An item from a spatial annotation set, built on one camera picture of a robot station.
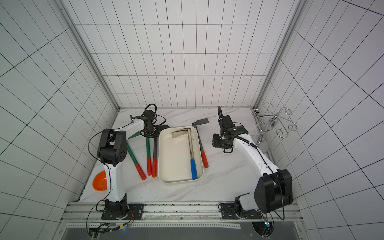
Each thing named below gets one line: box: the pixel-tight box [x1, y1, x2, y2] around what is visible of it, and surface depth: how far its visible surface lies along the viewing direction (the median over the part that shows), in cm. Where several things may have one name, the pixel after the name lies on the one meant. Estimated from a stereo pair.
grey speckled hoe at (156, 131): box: [152, 125, 170, 178], surface depth 94 cm
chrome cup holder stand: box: [251, 102, 298, 146], surface depth 77 cm
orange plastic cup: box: [92, 170, 108, 191], surface depth 81 cm
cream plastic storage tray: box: [158, 126, 204, 184], surface depth 92 cm
